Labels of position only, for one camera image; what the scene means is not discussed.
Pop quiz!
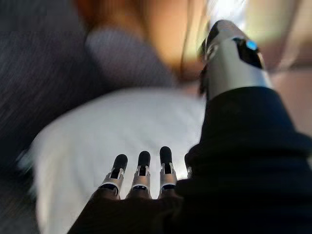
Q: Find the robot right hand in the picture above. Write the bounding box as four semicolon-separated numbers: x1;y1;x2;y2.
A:
68;19;312;234

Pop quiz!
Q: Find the white fringed cushion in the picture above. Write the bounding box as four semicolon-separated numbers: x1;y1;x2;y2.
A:
17;87;208;234

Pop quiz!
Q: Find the glossy dark reflective cabinet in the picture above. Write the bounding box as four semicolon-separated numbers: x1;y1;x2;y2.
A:
73;0;210;81

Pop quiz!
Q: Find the grey fabric armchair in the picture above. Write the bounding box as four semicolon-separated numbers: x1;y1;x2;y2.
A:
0;0;176;234

